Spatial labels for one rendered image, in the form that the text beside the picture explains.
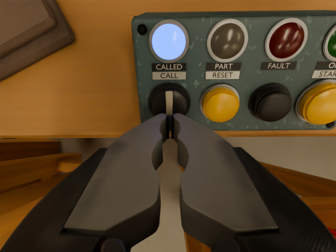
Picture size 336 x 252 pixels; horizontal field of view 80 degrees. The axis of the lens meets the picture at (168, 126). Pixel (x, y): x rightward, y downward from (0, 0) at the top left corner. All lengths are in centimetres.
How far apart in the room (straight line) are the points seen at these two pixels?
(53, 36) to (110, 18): 5
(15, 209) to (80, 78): 25
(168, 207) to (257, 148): 55
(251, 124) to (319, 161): 117
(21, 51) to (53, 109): 5
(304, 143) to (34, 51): 122
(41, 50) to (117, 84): 6
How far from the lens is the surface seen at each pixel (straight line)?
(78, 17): 21
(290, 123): 18
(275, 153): 120
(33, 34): 19
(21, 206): 40
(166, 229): 117
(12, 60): 21
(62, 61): 20
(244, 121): 16
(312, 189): 59
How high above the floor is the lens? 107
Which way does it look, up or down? 86 degrees down
